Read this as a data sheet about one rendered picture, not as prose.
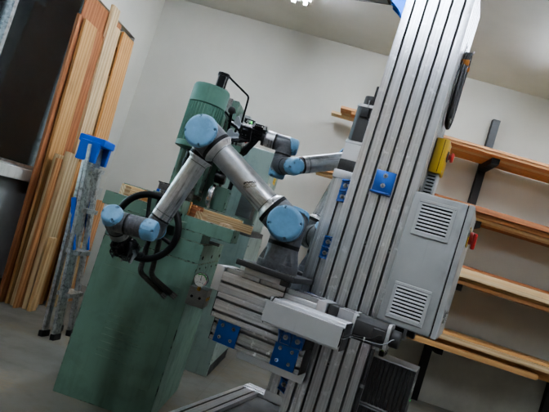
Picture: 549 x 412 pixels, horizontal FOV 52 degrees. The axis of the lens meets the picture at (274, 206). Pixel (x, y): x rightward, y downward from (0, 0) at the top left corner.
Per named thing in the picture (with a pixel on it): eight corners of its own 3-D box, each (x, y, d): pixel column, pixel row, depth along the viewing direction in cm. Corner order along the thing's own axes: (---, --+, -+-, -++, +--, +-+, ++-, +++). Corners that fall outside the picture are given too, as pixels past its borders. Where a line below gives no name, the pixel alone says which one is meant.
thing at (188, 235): (114, 216, 249) (117, 207, 249) (129, 218, 269) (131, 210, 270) (200, 244, 246) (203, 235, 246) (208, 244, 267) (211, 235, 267)
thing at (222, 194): (205, 207, 278) (212, 184, 279) (207, 208, 285) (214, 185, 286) (223, 212, 278) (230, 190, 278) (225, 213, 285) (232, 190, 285)
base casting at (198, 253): (103, 234, 248) (109, 214, 249) (140, 235, 306) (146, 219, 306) (198, 265, 245) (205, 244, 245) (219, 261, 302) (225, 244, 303)
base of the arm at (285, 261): (301, 276, 207) (309, 250, 207) (288, 275, 193) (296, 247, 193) (265, 264, 212) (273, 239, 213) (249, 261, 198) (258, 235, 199)
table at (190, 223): (92, 200, 240) (97, 186, 240) (117, 205, 270) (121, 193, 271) (228, 244, 235) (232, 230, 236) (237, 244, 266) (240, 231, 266)
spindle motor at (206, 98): (170, 141, 257) (191, 77, 259) (179, 148, 275) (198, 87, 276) (207, 153, 256) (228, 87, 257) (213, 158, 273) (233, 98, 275)
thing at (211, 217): (121, 194, 265) (123, 185, 265) (122, 194, 267) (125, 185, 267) (250, 235, 260) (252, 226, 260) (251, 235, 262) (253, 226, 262)
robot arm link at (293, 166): (388, 169, 254) (289, 181, 235) (374, 169, 264) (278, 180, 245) (386, 143, 252) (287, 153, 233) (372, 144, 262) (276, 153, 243)
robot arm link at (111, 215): (118, 225, 189) (95, 218, 190) (124, 240, 199) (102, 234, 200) (127, 205, 193) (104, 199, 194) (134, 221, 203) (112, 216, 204)
